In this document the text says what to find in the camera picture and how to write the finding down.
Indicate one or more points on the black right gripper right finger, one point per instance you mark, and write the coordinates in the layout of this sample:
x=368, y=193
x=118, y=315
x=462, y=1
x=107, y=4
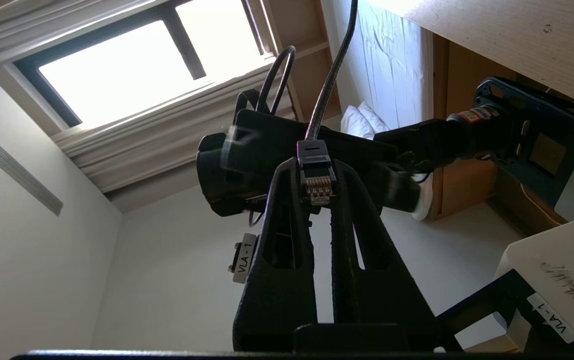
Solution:
x=376, y=295

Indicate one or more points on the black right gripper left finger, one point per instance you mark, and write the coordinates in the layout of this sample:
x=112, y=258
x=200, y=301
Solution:
x=277, y=290

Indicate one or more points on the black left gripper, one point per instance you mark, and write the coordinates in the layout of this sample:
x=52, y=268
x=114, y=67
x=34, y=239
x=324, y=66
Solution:
x=247, y=165

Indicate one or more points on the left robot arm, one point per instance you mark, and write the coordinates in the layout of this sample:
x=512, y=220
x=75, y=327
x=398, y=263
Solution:
x=541, y=150

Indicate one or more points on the beige pleated curtain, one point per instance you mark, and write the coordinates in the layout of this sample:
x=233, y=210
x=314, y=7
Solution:
x=157, y=135

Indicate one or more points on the white bed pillow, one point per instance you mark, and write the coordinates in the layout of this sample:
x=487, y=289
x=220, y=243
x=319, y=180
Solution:
x=361, y=122

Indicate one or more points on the wooden bedside cabinet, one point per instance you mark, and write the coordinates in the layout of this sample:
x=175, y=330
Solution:
x=466, y=190

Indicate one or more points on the white and black robot torso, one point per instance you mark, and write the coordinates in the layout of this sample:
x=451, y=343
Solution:
x=556, y=260

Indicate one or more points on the long ceiling air vent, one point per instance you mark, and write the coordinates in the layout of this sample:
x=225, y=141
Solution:
x=17, y=172

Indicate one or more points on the wooden wall shelf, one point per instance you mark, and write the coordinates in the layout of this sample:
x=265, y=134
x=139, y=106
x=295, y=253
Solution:
x=311, y=75

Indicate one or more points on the bright window with frame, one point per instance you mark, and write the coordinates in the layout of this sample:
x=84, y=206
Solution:
x=117, y=65

